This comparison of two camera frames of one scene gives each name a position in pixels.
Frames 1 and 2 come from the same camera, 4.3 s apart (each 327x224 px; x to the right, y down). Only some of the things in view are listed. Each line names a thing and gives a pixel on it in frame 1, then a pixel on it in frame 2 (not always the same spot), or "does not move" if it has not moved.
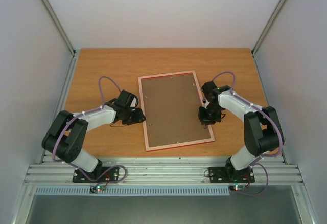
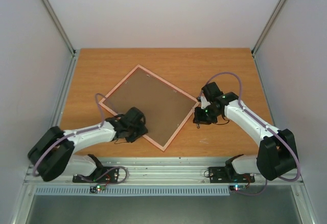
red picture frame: x=195 y=71 to x=146 y=136
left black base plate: x=111 y=174 does not move
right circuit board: x=236 y=187 does not move
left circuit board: x=94 y=189 does not move
